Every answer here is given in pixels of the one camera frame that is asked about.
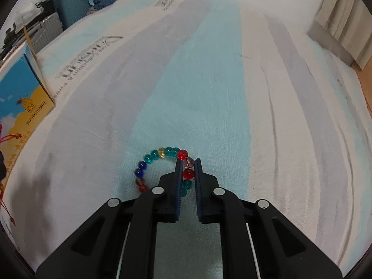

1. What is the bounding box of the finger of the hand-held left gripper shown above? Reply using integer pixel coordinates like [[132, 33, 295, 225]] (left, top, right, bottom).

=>
[[0, 150, 7, 181]]

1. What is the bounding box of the beige window curtain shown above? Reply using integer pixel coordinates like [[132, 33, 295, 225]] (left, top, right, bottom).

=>
[[307, 0, 372, 71]]

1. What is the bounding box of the striped bed sheet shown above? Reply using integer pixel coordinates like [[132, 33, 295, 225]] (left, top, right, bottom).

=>
[[0, 0, 372, 276]]

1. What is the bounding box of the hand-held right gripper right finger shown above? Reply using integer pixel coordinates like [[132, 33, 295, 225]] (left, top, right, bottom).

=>
[[194, 158, 342, 279]]

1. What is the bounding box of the pile of dark items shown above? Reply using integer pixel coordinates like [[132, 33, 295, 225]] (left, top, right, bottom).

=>
[[0, 23, 27, 62]]

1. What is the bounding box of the teal suitcase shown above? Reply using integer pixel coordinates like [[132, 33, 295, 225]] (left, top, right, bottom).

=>
[[53, 0, 91, 30]]

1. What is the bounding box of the white and blue cardboard box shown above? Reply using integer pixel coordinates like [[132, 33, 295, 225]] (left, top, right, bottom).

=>
[[0, 26, 56, 181]]

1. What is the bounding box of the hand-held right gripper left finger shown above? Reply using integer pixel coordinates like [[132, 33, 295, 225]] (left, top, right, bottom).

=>
[[35, 159, 183, 279]]

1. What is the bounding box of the multicoloured glass bead bracelet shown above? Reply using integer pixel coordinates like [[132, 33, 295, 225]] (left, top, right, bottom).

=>
[[134, 146, 196, 198]]

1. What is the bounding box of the white plastic bag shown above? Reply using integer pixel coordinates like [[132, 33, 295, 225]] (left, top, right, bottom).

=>
[[14, 2, 42, 27]]

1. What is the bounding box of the grey suitcase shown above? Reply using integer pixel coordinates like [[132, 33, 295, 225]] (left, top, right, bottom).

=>
[[27, 13, 64, 52]]

